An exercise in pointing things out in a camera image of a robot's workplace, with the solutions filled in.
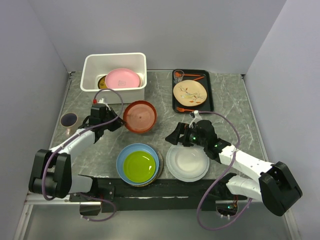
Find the orange plastic fork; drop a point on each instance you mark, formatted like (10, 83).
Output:
(182, 110)

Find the yellow patterned small plate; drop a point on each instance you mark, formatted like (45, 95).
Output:
(101, 84)

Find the cream green leaf plate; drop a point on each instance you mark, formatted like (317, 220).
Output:
(141, 79)

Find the clear drinking glass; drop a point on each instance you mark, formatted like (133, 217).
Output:
(178, 79)

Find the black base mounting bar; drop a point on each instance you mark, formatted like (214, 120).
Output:
(162, 194)

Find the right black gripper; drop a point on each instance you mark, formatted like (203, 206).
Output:
(174, 138)

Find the pink ceramic mug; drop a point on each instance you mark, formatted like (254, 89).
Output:
(69, 121)

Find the lime green plate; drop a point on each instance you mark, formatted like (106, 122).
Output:
(139, 166)

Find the white ribbed deep plate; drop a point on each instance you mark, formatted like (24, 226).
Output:
(188, 162)

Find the pink plastic plate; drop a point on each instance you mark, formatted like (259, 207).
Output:
(122, 78)

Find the olive fluted plate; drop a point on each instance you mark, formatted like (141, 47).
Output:
(161, 164)

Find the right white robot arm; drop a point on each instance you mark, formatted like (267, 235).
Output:
(273, 184)

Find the dark brown rimmed plate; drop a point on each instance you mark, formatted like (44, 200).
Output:
(157, 152)

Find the aluminium frame rail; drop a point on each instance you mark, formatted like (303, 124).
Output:
(32, 199)

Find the white bottom plate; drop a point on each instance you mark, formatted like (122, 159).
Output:
(185, 179)

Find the blue plastic plate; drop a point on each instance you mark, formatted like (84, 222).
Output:
(130, 149)

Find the red fluted plate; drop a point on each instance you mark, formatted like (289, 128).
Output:
(140, 117)

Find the beige bird pattern plate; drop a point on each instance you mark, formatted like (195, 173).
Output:
(190, 93)

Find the white plastic bin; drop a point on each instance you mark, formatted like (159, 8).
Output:
(99, 65)

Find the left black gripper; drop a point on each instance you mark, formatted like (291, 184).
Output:
(118, 124)

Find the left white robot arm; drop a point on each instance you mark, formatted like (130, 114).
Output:
(51, 173)

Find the black serving tray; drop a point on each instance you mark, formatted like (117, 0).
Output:
(208, 105)

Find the orange plastic spoon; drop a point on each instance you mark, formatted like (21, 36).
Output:
(192, 74)

